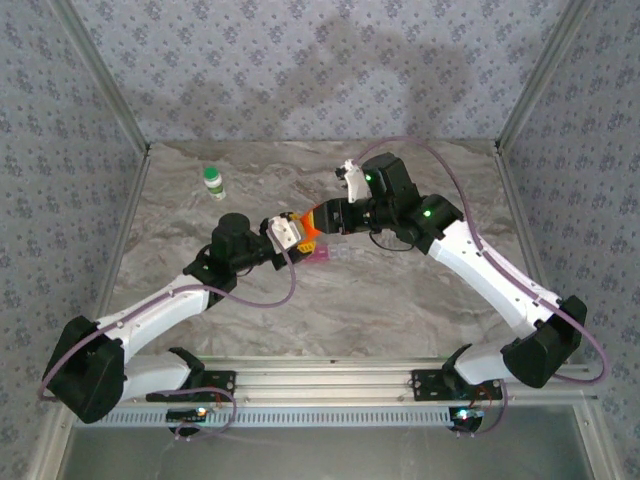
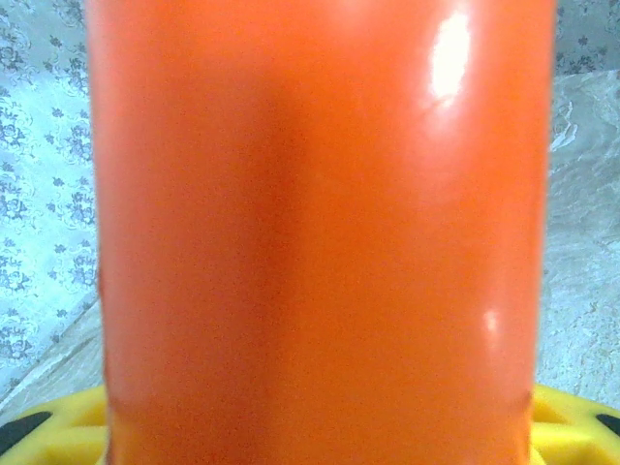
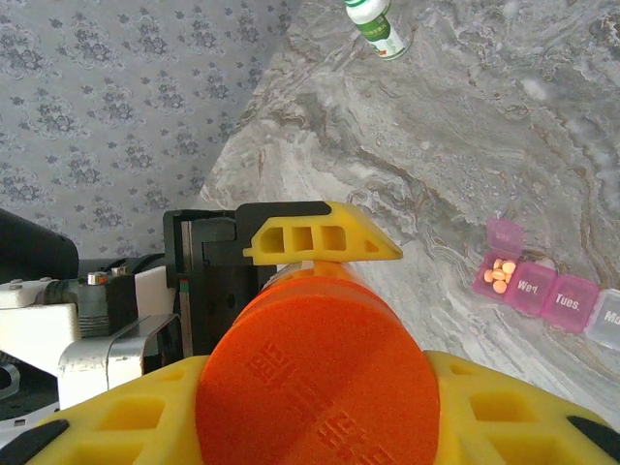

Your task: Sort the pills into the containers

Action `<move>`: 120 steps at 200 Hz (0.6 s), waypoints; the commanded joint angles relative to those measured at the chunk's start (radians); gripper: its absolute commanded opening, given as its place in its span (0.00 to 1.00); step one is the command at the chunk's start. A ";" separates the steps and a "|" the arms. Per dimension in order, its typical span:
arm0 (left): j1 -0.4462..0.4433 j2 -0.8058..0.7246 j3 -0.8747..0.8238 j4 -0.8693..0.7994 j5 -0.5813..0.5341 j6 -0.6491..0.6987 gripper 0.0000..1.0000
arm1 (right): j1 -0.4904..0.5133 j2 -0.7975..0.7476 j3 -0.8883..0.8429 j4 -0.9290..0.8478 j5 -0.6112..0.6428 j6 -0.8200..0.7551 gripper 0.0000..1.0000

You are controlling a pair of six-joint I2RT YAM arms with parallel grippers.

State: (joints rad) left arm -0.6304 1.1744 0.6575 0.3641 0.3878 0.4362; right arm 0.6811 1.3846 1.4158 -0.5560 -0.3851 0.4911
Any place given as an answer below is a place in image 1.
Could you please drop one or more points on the aluminium frame post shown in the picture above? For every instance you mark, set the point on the aluminium frame post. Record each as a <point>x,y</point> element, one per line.
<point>102,75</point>
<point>542,75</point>

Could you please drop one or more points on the white bottle with green cap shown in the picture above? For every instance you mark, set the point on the white bottle with green cap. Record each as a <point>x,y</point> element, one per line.
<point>214,180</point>

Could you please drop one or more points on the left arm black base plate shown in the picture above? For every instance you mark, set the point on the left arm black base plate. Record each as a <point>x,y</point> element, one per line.
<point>222,382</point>

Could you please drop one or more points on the pink and clear pill organizer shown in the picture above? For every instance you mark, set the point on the pink and clear pill organizer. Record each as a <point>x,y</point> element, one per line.
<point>332,254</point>

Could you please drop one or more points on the aluminium table side rail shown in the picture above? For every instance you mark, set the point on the aluminium table side rail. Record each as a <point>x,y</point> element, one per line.
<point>522,225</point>
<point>119,250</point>

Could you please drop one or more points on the small controller board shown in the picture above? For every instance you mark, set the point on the small controller board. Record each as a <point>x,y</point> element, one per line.
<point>187,414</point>
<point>467,415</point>

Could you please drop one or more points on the grey metal panel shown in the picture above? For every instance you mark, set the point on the grey metal panel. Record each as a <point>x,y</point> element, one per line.
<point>325,455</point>

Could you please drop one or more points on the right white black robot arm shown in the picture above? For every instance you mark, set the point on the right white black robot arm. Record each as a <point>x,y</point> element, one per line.
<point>490,280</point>

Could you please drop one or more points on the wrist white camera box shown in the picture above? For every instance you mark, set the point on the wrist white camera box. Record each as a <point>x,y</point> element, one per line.
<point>284,232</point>
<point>355,177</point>

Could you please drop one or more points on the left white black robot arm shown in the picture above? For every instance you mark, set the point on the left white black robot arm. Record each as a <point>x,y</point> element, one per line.
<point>150,315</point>

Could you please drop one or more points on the aluminium frame leg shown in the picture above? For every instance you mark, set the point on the aluminium frame leg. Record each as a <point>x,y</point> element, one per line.
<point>50,450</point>
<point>597,440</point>

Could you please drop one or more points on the orange pill bottle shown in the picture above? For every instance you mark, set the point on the orange pill bottle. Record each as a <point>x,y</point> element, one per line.
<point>309,225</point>

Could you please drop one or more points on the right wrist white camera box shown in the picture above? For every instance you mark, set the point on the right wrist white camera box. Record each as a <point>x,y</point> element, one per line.
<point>355,177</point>

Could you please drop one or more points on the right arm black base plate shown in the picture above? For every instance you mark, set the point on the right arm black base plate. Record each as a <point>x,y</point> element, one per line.
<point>425,387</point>

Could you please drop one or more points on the aluminium base rail beam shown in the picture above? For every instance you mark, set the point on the aluminium base rail beam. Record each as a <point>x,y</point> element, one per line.
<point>325,380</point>

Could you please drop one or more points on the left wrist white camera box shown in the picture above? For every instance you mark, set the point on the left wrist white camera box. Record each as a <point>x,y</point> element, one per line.
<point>284,232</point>

